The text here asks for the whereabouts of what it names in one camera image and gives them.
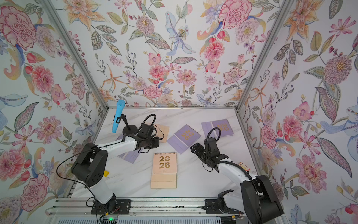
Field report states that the peach calendar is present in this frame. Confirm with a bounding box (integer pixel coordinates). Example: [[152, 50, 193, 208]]
[[150, 152, 177, 189], [154, 124, 170, 143]]

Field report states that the purple calendar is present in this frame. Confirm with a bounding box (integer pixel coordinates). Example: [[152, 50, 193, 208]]
[[117, 146, 139, 164], [201, 119, 235, 139], [167, 124, 200, 154]]

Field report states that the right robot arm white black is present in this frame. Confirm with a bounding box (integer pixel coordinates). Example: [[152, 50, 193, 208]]
[[190, 137, 284, 224]]

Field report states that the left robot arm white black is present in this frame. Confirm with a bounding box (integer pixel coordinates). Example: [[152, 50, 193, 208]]
[[71, 123, 164, 215]]

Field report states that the black microphone stand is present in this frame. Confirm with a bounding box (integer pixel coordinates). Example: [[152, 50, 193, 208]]
[[112, 114, 138, 135]]

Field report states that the orange diamond card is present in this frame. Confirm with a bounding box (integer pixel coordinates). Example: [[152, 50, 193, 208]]
[[239, 162, 250, 172]]

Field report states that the blue microphone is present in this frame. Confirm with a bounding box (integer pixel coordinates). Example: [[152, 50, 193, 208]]
[[112, 99, 125, 133]]

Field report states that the yellow block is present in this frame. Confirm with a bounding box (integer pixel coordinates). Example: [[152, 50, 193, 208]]
[[103, 170, 109, 177]]

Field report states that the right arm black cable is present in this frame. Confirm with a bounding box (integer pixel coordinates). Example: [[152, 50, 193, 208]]
[[201, 127, 254, 180]]

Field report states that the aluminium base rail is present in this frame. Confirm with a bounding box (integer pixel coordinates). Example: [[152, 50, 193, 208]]
[[44, 197, 289, 217]]

